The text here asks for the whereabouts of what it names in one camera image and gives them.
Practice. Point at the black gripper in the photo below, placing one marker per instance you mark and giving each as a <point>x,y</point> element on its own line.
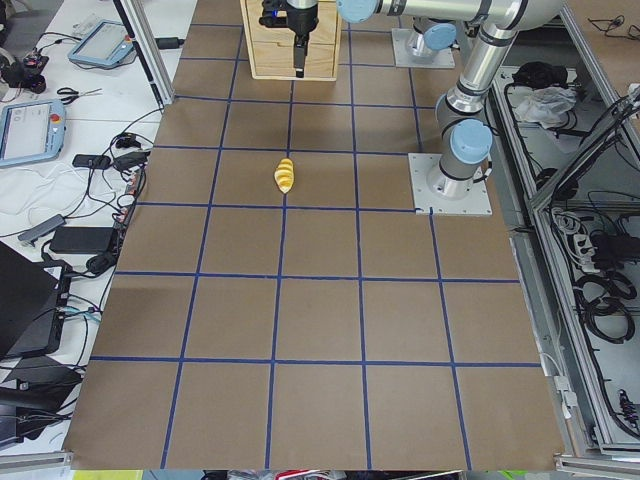
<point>301,21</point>

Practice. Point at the wooden drawer cabinet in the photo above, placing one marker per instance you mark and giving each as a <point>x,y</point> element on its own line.
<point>271,50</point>

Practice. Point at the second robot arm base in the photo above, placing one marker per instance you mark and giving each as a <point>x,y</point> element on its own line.
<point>431,35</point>

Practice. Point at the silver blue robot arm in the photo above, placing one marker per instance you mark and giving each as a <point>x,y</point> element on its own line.
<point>466,140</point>

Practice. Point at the yellow croissant toy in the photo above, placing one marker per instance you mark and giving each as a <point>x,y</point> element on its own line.
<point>284,175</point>

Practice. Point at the upper teach pendant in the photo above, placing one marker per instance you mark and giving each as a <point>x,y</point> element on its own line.
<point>106,46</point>

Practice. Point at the teach pendant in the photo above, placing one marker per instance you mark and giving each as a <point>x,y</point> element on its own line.
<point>106,46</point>
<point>32,132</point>

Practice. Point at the black cloth bundle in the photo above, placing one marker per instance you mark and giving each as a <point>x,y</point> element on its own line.
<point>540,75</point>

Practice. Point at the crumpled white cloth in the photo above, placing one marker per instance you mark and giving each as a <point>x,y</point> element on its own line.
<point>548,106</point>

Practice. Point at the red black small device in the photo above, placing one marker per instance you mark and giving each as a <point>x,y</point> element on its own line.
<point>26,74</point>

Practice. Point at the lower teach pendant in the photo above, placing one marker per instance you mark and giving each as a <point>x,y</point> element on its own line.
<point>32,132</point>

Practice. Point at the black power adapter brick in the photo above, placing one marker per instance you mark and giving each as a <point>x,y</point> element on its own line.
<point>81,240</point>

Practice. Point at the grey usb hub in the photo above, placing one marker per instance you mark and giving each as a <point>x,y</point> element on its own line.
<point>42,229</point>

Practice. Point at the white power strip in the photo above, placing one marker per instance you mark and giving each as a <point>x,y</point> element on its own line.
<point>576,240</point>

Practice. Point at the black laptop computer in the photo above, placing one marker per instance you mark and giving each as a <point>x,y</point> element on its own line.
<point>33,295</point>

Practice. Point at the aluminium frame post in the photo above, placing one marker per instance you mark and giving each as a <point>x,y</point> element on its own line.
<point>134,19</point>

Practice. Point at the black handled scissors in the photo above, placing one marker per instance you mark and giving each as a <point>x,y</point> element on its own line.
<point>69,95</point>

